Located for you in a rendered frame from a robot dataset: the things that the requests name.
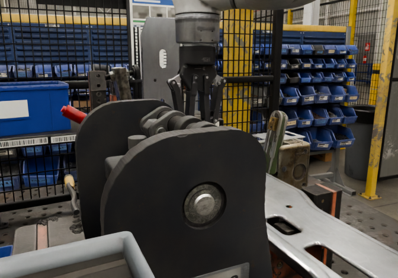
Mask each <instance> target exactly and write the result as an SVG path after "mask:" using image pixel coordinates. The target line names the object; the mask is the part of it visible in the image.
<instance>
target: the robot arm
mask: <svg viewBox="0 0 398 278"><path fill-rule="evenodd" d="M313 1H315V0H172V2H173V4H174V8H175V38H176V42H177V43H179V44H182V46H180V47H179V71H178V75H177V76H175V77H174V78H172V79H168V80H167V82H166V83H167V84H168V86H169V88H170V90H171V94H172V100H173V104H174V110H176V111H180V112H182V113H184V108H183V103H182V97H181V90H180V88H179V87H180V81H181V82H182V83H183V85H184V86H185V94H186V100H185V115H186V116H194V114H195V97H196V95H197V91H198V94H199V96H200V114H201V120H202V121H204V122H209V123H212V124H213V123H217V122H218V119H219V112H220V105H221V101H222V94H223V88H224V86H225V85H226V82H227V79H226V78H222V77H220V76H218V75H217V71H216V69H215V64H216V47H215V46H213V44H216V43H218V42H219V38H220V11H226V10H230V9H251V10H274V9H289V8H297V7H301V6H303V5H307V4H309V3H311V2H313ZM213 81H214V82H213ZM212 82H213V84H214V87H213V93H212V98H211V104H210V100H209V95H210V85H211V84H212Z"/></svg>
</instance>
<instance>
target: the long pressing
mask: <svg viewBox="0 0 398 278"><path fill-rule="evenodd" d="M265 186H266V189H265V217H266V220H267V219H271V218H281V219H283V220H284V221H286V222H287V223H289V224H290V225H292V226H293V227H295V228H296V229H298V230H299V231H300V233H299V234H294V235H284V234H282V233H281V232H279V231H278V230H276V229H275V228H274V227H273V226H271V225H270V224H268V223H267V222H266V225H267V234H268V244H269V250H270V251H272V252H273V253H274V254H275V255H276V256H277V257H279V258H280V259H281V260H282V261H283V262H285V263H286V264H287V265H288V266H289V267H291V268H292V269H293V270H294V271H295V272H296V273H298V274H299V275H300V276H301V277H302V278H342V277H341V276H340V275H338V274H337V273H335V272H334V271H333V270H331V269H330V268H329V267H327V266H326V265H324V264H323V263H322V262H320V261H319V260H318V259H316V258H315V257H313V256H312V255H311V254H309V253H308V252H307V251H306V250H305V249H306V248H309V247H312V246H315V245H319V246H323V247H325V248H326V249H328V250H329V251H331V252H332V253H334V254H335V255H337V256H338V257H340V258H341V259H343V260H344V261H346V262H347V263H348V264H350V265H351V266H353V267H355V268H356V269H357V270H359V271H360V272H362V273H364V274H365V275H366V276H368V277H369V278H398V251H396V250H394V249H392V248H390V247H388V246H387V245H385V244H383V243H381V242H380V241H378V240H376V239H374V238H372V237H370V236H368V235H367V234H365V233H363V232H361V231H359V230H357V229H355V228H354V227H352V226H350V225H348V224H346V223H345V222H343V221H340V220H339V219H337V218H335V217H333V216H332V215H330V214H328V213H326V212H324V211H322V210H321V209H319V208H318V207H317V206H316V205H315V204H314V203H313V202H312V201H311V199H310V198H309V197H308V196H307V194H305V193H304V192H303V191H301V190H299V189H297V188H295V187H293V186H291V185H289V184H288V183H286V182H284V181H282V180H280V179H278V178H276V177H274V176H272V175H270V174H268V173H266V183H265ZM286 206H291V207H292V208H288V207H286Z"/></svg>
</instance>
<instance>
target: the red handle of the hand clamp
mask: <svg viewBox="0 0 398 278"><path fill-rule="evenodd" d="M61 112H62V116H64V117H66V118H68V119H70V120H72V121H74V122H76V123H78V124H81V122H82V121H83V119H84V118H85V117H86V115H87V114H85V113H83V112H81V111H79V110H77V109H75V108H73V107H72V106H70V105H67V106H66V107H65V106H63V107H62V109H61Z"/></svg>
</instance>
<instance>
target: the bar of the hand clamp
mask: <svg viewBox="0 0 398 278"><path fill-rule="evenodd" d="M130 76H133V78H134V79H135V80H138V79H140V78H141V72H140V68H139V67H138V66H137V65H133V66H132V67H131V70H130V71H129V70H128V69H126V68H125V67H118V68H117V67H115V68H111V72H109V74H108V75H104V77H105V80H106V81H107V80H110V81H111V82H113V83H114V88H115V94H116V97H117V101H122V100H132V97H131V92H130V86H129V80H128V79H129V78H130Z"/></svg>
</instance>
